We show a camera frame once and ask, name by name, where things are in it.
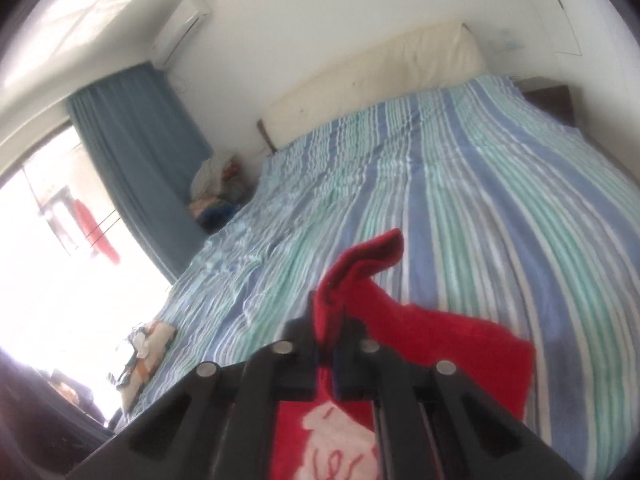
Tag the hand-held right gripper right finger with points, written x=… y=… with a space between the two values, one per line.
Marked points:
x=357 y=360

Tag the patterned cushion with tissue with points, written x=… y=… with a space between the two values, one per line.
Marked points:
x=150 y=350

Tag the red small garment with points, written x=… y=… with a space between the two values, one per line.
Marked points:
x=450 y=345

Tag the white wardrobe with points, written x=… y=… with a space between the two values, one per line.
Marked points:
x=565 y=10

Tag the pile of mixed clothes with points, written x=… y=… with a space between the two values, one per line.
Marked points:
x=217 y=185

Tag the cream padded headboard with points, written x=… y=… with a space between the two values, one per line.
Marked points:
x=380 y=70

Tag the red hanging clothes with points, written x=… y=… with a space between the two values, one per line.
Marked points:
x=97 y=232

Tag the white air conditioner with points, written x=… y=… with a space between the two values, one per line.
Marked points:
x=181 y=27

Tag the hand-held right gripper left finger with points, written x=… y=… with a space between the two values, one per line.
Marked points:
x=295 y=360

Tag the dark wooden nightstand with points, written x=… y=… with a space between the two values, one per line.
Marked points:
x=550 y=100

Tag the striped blue green bed sheet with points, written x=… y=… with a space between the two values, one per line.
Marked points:
x=400 y=185

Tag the blue curtain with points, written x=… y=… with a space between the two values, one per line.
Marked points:
x=135 y=150

